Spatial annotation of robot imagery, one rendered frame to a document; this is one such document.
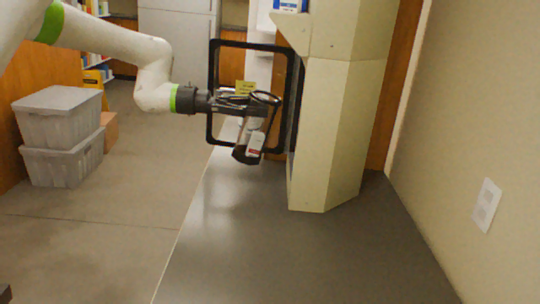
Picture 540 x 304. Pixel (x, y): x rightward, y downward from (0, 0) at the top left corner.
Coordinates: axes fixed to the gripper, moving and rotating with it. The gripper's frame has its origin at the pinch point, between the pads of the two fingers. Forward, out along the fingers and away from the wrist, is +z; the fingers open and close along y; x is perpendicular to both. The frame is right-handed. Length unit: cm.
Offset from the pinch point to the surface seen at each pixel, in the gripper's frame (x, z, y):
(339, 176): 16.6, 26.5, -9.5
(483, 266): 19, 55, -45
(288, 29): -25.4, 5.7, -14.0
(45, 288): 122, -106, 38
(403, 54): -18, 48, 24
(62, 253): 122, -112, 66
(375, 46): -22.7, 30.7, -5.2
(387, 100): -1, 46, 24
